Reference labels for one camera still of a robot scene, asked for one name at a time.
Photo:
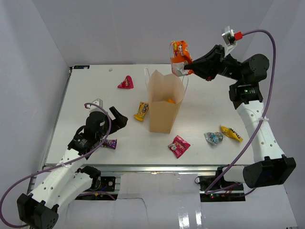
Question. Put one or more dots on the silver blue snack packet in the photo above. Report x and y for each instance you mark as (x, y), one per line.
(213, 138)

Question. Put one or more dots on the yellow M&M's packet right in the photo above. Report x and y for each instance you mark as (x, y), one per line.
(229, 132)

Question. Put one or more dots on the red heart candy packet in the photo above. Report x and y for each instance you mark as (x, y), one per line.
(127, 83)

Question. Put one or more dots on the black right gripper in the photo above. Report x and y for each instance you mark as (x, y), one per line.
(207, 66)

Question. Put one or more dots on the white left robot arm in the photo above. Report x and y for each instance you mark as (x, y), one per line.
(41, 207)

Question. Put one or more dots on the blue label left corner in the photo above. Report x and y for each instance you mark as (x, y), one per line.
(81, 67)

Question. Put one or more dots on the orange white snack bag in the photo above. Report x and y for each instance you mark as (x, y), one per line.
(180, 57)

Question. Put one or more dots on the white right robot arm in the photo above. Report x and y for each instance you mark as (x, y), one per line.
(261, 162)

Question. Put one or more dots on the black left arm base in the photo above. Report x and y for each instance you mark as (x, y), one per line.
(102, 184)

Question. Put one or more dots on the yellow m&m's packet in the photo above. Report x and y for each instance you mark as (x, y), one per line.
(143, 108)
(229, 132)

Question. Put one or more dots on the brown purple M&M's packet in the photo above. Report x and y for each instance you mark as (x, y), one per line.
(110, 143)

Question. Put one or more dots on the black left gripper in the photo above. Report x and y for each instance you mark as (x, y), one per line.
(120, 121)

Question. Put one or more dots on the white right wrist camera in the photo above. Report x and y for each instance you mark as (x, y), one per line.
(230, 38)

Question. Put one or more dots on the pink candy packet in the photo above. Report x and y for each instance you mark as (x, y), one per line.
(178, 146)

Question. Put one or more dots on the brown paper bag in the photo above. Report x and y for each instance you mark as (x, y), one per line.
(160, 88)

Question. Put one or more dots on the orange mango gummy bag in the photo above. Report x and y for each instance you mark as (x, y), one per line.
(171, 101)

